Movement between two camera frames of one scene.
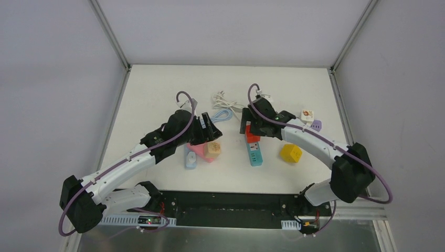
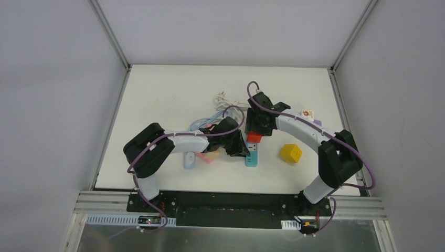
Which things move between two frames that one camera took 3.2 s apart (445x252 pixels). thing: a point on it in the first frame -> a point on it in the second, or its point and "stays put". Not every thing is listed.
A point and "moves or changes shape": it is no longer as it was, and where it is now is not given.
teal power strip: [254, 154] moves or changes shape
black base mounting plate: [243, 209] stays put
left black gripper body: [205, 126] -> [235, 146]
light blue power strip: [190, 158] stays put
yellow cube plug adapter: [290, 153] stays put
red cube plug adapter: [251, 137] stays put
